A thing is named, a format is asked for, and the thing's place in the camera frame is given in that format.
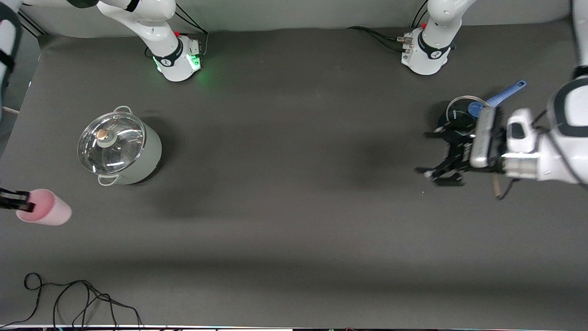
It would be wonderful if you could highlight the pink plastic cup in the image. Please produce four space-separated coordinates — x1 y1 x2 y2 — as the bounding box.
16 188 73 226

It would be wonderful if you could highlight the glass lid with blue knob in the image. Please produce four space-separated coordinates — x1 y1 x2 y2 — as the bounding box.
446 96 488 137

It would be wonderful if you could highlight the dark blue saucepan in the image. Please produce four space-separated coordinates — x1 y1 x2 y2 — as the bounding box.
437 80 527 138

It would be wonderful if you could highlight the grey-green cooking pot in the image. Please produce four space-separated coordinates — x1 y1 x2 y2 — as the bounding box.
94 106 162 186

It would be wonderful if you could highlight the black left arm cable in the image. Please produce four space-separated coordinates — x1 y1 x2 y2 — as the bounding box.
492 172 520 200

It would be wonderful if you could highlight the thin black loose cable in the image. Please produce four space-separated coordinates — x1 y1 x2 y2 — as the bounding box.
0 273 143 329

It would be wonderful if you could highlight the black left base cable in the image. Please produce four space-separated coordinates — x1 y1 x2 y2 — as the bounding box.
347 0 430 52

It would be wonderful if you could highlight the black base cable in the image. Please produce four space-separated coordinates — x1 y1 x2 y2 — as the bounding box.
347 0 430 52
168 5 210 58

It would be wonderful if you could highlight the black right base cable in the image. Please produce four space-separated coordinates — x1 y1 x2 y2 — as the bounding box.
168 5 210 58

